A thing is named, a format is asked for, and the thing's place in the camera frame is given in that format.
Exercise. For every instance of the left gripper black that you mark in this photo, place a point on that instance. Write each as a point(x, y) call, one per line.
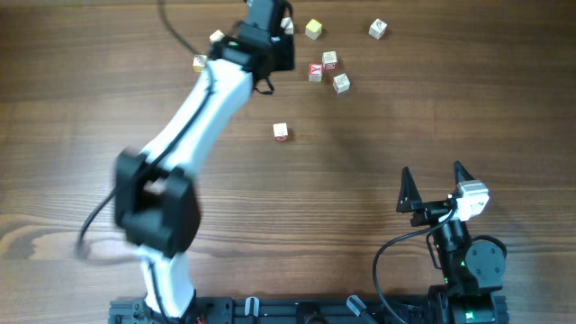
point(288, 62)

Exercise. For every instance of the wooden block red edge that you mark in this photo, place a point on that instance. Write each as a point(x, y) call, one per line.
point(329, 60)

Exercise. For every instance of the wooden block red side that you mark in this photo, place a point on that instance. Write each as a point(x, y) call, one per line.
point(216, 36)

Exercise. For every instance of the wooden block red Y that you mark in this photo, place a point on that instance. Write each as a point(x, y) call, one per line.
point(315, 72)

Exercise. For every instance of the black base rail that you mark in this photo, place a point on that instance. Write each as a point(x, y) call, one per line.
point(310, 310)

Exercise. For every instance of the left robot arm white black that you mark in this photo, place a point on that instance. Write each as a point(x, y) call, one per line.
point(155, 200)

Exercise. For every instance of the wooden block red picture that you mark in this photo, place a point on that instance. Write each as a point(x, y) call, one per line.
point(281, 132)

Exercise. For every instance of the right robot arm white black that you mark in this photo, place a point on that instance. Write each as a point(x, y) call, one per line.
point(473, 267)

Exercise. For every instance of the wooden block yellow side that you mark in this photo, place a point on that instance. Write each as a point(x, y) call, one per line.
point(199, 63)

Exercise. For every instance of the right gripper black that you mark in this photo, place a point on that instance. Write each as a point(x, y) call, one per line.
point(409, 201)

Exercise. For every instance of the plain wooden block top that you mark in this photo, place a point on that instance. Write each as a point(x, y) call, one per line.
point(287, 25)

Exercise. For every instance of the wooden block picture top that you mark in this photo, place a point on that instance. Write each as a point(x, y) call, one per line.
point(341, 83)

